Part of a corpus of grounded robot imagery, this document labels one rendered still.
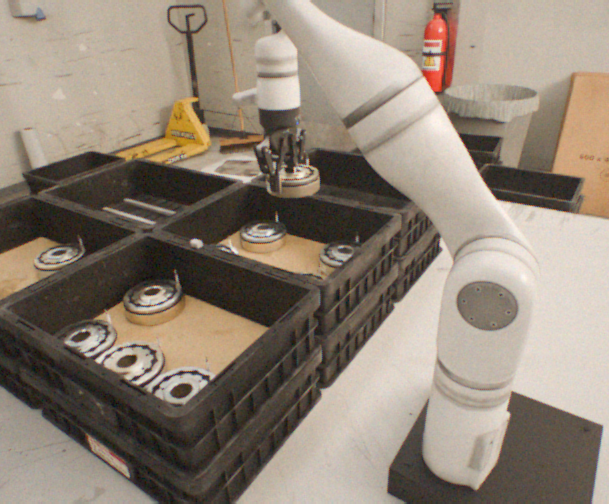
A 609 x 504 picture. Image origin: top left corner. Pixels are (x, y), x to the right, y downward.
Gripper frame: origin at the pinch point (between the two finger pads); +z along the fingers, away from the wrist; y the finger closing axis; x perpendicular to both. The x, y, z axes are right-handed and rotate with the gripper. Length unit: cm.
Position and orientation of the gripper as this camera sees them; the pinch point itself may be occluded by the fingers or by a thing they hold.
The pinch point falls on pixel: (283, 181)
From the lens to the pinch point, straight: 92.7
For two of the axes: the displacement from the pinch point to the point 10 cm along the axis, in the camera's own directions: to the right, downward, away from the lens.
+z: 0.4, 8.7, 4.9
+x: -8.3, -2.5, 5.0
